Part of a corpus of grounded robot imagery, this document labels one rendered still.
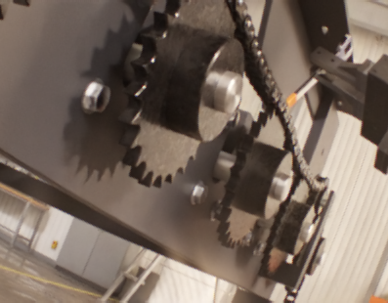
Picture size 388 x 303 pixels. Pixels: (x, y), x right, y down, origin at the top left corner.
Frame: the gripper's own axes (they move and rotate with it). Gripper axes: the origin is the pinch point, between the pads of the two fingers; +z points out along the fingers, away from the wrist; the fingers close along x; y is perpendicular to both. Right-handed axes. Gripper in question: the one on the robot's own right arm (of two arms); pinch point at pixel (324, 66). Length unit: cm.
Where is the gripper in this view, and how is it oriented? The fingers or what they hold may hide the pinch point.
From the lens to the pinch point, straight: 97.5
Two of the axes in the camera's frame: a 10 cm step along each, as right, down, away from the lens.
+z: -7.3, -4.9, 4.8
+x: -0.9, -6.2, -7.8
